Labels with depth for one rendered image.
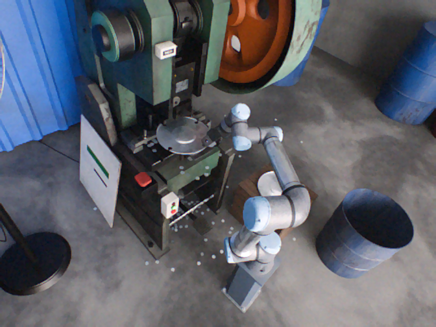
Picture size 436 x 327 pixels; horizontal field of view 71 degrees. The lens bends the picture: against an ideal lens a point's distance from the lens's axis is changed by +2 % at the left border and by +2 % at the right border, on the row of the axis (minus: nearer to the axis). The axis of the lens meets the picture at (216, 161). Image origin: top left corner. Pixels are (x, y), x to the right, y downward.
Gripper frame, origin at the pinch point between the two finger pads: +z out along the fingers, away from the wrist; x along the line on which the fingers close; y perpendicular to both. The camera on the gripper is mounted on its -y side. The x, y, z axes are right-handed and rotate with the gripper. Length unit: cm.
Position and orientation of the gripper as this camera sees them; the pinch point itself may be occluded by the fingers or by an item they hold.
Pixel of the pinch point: (207, 145)
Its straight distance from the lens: 158.0
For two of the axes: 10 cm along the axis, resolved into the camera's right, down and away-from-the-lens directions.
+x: -5.8, -8.1, 0.5
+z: -4.2, 3.6, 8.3
